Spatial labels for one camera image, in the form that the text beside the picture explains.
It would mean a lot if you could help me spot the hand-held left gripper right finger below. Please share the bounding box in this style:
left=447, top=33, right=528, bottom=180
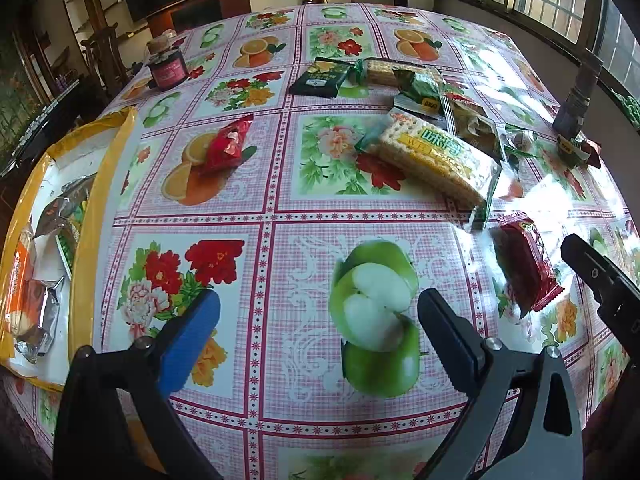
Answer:
left=417, top=287, right=585, bottom=480

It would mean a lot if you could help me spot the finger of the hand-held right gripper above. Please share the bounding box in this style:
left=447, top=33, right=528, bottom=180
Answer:
left=560, top=234, right=640, bottom=361

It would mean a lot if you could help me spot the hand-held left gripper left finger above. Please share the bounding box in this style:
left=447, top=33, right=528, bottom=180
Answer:
left=52, top=287, right=223, bottom=480

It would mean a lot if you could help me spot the red snack packet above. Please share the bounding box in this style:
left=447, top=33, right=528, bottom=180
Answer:
left=492, top=212, right=566, bottom=318
left=200, top=115, right=255, bottom=175

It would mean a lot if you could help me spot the green leafy wrapper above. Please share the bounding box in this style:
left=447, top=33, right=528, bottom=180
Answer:
left=556, top=132, right=588, bottom=167

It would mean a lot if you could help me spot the yellow rimmed white box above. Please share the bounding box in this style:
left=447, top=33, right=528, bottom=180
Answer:
left=0, top=107, right=138, bottom=391

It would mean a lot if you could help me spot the large silver foil snack packet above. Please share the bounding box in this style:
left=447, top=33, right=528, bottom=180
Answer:
left=30, top=175, right=98, bottom=241

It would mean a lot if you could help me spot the fruit and flower tablecloth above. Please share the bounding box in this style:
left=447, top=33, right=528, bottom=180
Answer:
left=0, top=2, right=640, bottom=480

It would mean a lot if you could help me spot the small silver foil packet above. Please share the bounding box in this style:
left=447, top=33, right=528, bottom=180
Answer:
left=15, top=280, right=63, bottom=363

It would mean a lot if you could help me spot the small green packet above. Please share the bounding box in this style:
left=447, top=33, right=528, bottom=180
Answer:
left=55, top=230, right=81, bottom=281

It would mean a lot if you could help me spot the round cake in clear wrapper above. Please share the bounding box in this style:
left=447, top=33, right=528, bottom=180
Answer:
left=505, top=127, right=538, bottom=158

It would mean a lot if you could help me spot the green cloth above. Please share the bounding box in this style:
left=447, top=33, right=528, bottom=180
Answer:
left=612, top=89, right=640, bottom=131

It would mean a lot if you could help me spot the orange biscuit packet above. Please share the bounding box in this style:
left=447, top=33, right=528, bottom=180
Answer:
left=2, top=240, right=38, bottom=336

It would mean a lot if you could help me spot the yellow-green cracker packet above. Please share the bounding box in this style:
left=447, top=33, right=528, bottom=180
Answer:
left=356, top=107, right=503, bottom=231

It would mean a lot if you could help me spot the clear red-edged pastry packet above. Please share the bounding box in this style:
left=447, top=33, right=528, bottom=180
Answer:
left=445, top=97, right=506, bottom=161

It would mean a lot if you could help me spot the dark packet with yellow label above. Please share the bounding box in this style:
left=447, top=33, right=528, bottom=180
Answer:
left=392, top=92, right=447, bottom=121

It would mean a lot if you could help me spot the bright green snack packet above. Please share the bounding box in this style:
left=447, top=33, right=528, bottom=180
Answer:
left=395, top=71, right=443, bottom=101

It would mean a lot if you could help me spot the dark wooden furniture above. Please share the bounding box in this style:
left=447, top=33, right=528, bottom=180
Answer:
left=0, top=77, right=86, bottom=176

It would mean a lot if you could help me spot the pink jar with cork lid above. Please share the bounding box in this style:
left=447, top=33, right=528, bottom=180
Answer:
left=146, top=30, right=190, bottom=92

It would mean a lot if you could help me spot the wafer packet with green ends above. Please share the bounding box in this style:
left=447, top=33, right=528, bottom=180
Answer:
left=356, top=58, right=446, bottom=86

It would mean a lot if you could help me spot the dark green flat snack packet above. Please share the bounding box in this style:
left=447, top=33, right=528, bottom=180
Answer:
left=289, top=57, right=351, bottom=98

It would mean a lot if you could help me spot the dark wooden chair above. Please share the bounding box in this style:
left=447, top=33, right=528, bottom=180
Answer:
left=80, top=22, right=131, bottom=106

